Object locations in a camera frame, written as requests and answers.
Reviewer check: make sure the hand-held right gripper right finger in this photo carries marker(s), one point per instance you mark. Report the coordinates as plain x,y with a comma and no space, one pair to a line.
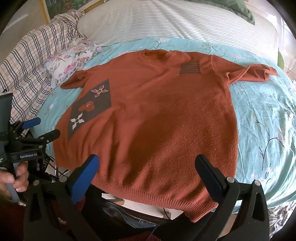
208,176

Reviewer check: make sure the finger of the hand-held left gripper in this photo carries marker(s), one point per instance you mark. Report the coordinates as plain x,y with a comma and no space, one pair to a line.
49,135
32,121

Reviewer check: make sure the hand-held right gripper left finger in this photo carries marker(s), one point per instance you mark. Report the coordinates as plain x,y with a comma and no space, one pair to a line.
85,177

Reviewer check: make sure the orange knit sweater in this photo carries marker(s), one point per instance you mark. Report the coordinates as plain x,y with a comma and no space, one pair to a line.
150,115

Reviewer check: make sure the person's left hand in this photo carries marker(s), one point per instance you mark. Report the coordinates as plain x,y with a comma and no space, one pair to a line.
19,178

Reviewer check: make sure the dark shiny plastic bag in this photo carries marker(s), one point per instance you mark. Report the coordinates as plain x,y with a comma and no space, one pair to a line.
124,214

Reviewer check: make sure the plaid checked blanket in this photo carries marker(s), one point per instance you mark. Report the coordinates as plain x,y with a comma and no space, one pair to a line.
30,58

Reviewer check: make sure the pink floral cloth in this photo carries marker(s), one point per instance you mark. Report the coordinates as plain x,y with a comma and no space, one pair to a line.
67,62

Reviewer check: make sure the grey floral cloth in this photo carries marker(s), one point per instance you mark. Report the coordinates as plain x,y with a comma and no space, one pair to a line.
280,215

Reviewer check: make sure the light blue floral bedsheet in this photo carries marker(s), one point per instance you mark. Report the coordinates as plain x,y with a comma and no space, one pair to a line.
259,111

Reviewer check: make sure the gold framed painting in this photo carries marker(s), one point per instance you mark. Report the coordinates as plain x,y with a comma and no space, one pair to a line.
64,4

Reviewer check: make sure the white striped pillow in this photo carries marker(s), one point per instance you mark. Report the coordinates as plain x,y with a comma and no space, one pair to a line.
173,23

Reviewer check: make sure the green pillow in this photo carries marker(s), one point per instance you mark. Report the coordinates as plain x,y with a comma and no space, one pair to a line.
231,7

